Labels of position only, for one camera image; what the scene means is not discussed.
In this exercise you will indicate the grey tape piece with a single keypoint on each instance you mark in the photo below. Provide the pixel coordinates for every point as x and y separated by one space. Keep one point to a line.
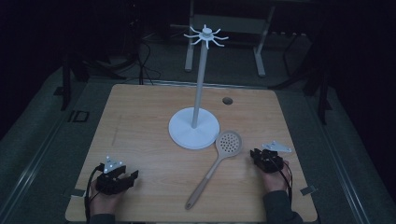
308 190
77 193

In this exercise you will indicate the black metal stand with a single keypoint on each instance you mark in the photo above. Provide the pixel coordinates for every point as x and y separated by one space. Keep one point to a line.
66 84

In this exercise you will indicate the white metal desk frame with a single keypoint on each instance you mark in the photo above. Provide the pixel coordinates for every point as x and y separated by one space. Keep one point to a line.
260 46

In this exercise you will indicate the person's right hand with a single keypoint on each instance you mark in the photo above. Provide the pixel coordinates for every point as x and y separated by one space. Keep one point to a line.
275 182

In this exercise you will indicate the person's left hand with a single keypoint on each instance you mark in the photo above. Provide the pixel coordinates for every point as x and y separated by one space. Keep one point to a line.
104 202

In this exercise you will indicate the white utensil stand with hooks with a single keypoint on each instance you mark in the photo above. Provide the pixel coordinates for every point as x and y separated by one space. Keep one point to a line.
194 129

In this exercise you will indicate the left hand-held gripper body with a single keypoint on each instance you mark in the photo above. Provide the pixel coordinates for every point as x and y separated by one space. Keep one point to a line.
109 185

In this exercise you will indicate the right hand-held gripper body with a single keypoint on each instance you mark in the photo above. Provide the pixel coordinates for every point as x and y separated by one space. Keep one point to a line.
271 161

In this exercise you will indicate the grey slotted spoon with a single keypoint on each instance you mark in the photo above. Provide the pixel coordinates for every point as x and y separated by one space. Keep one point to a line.
229 143

